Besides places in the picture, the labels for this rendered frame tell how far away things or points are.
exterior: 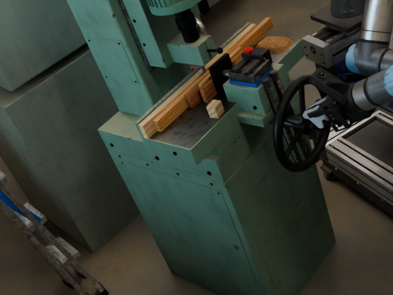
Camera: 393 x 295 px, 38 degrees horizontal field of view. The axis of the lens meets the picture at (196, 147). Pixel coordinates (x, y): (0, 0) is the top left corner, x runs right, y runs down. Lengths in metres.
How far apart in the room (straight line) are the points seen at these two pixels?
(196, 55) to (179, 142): 0.29
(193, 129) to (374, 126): 1.16
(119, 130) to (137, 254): 0.87
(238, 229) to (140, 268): 0.88
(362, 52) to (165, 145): 0.61
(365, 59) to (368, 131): 1.15
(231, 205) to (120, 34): 0.64
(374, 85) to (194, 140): 0.54
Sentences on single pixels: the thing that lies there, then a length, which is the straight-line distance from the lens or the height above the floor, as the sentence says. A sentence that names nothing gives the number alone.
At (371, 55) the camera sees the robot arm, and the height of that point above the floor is 1.05.
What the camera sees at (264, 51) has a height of 1.01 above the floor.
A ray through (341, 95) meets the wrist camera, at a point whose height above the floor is 1.00.
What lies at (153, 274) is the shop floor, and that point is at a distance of 2.63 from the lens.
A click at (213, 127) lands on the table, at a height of 0.90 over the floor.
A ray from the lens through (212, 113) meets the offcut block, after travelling 1.70.
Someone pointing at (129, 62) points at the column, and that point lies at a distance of 1.91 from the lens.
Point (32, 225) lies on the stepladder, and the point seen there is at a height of 0.51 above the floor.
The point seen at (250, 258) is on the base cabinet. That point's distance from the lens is 2.01.
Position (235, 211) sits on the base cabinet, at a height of 0.59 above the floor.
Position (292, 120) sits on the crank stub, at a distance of 1.60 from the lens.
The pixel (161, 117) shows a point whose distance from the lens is 1.74.
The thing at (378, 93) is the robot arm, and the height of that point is 1.03.
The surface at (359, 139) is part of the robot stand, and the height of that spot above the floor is 0.21.
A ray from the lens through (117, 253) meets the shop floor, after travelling 2.82.
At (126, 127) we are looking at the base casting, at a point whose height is 0.80.
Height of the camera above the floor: 1.80
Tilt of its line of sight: 34 degrees down
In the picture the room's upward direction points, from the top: 22 degrees counter-clockwise
